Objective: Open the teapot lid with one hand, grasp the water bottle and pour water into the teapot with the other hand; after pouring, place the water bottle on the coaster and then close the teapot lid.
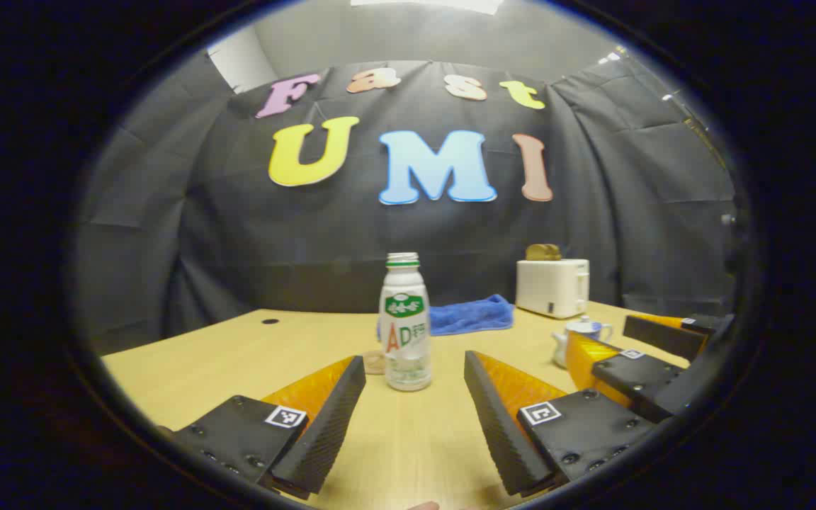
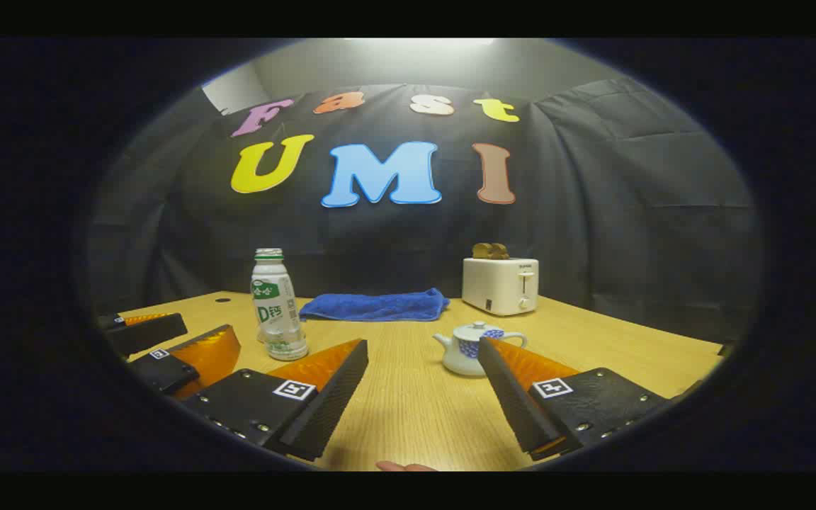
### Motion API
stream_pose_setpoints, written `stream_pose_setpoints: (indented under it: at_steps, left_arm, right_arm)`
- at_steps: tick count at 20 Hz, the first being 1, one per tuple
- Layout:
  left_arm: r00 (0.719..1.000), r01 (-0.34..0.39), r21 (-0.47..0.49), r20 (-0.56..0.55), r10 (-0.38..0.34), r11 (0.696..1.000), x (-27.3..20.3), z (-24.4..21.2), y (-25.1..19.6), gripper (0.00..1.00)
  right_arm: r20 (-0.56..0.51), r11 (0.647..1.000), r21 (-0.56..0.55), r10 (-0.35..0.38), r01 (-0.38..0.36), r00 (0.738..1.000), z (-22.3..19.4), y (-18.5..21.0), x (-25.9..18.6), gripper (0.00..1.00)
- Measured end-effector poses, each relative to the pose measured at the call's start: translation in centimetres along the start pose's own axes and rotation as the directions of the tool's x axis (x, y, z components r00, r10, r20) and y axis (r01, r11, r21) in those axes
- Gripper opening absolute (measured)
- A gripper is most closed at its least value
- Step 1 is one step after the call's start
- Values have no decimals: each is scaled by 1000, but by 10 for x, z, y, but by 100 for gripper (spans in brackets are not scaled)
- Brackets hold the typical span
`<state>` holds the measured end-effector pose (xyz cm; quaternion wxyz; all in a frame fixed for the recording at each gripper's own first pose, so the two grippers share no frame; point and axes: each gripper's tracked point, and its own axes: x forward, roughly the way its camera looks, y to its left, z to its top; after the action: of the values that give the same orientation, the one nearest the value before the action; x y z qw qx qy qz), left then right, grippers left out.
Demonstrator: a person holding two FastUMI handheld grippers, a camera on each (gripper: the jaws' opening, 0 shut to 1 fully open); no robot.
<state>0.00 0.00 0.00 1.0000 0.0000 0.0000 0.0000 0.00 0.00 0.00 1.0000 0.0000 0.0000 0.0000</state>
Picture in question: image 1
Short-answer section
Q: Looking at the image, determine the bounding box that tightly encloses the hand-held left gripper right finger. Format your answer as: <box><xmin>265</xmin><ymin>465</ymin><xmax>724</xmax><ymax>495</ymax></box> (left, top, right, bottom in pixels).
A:
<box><xmin>463</xmin><ymin>350</ymin><xmax>658</xmax><ymax>498</ymax></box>

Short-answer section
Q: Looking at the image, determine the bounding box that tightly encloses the white blue-patterned teacup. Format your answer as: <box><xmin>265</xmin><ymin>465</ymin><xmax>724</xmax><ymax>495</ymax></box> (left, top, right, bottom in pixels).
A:
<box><xmin>552</xmin><ymin>324</ymin><xmax>614</xmax><ymax>369</ymax></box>

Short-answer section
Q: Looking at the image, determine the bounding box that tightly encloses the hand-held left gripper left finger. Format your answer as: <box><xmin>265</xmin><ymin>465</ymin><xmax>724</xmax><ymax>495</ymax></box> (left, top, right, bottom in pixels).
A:
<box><xmin>157</xmin><ymin>356</ymin><xmax>367</xmax><ymax>501</ymax></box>

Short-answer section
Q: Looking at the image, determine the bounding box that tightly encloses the blue towel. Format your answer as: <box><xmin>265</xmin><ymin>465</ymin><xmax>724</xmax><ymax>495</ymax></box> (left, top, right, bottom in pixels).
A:
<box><xmin>377</xmin><ymin>294</ymin><xmax>515</xmax><ymax>341</ymax></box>

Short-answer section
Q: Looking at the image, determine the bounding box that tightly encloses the black backdrop cloth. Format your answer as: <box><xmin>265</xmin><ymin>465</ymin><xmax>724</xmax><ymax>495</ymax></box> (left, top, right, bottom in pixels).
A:
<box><xmin>72</xmin><ymin>50</ymin><xmax>738</xmax><ymax>355</ymax></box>

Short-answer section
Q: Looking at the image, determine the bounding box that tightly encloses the ceiling light panel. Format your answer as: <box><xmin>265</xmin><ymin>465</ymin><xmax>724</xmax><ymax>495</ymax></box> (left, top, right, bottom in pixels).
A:
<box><xmin>350</xmin><ymin>0</ymin><xmax>505</xmax><ymax>16</ymax></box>

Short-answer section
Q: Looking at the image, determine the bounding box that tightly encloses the white plastic water bottle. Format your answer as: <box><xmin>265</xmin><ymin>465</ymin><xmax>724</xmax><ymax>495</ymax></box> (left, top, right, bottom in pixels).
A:
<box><xmin>378</xmin><ymin>252</ymin><xmax>433</xmax><ymax>392</ymax></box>

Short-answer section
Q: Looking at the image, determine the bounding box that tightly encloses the white toaster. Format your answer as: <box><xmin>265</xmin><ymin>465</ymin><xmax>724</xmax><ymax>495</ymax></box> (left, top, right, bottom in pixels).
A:
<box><xmin>516</xmin><ymin>259</ymin><xmax>591</xmax><ymax>319</ymax></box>

